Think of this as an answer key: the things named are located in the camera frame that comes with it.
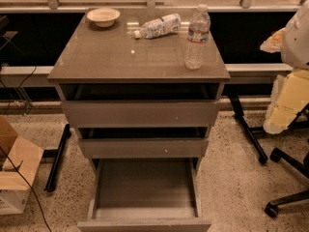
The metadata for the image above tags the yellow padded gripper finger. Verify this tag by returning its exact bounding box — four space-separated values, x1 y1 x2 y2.
260 28 285 53
263 70 309 134

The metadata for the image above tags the clear water bottle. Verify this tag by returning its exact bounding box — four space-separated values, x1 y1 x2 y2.
184 4 211 70

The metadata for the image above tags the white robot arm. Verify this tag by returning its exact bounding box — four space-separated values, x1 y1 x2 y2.
260 1 309 134

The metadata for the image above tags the lying plastic water bottle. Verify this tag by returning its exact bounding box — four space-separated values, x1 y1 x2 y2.
134 14 182 39

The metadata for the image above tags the grey drawer cabinet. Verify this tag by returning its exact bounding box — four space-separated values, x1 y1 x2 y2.
46 7 232 161

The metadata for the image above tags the top grey drawer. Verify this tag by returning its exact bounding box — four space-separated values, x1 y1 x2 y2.
62 101 218 128

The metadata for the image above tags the middle grey drawer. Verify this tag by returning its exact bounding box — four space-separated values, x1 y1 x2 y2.
78 138 209 159

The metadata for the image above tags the black right table leg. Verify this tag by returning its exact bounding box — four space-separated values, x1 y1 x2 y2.
229 95 267 164

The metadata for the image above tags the black table leg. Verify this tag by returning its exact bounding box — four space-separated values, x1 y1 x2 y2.
229 95 267 164
43 124 71 192

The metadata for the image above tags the white bowl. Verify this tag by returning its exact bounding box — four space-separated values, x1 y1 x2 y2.
87 8 120 28

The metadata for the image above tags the black left table leg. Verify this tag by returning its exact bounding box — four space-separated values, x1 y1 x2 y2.
43 124 71 192

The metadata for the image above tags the cardboard box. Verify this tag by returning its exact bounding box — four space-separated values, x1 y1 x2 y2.
0 115 43 215

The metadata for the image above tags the black cable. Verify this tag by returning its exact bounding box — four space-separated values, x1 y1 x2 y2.
0 145 53 232

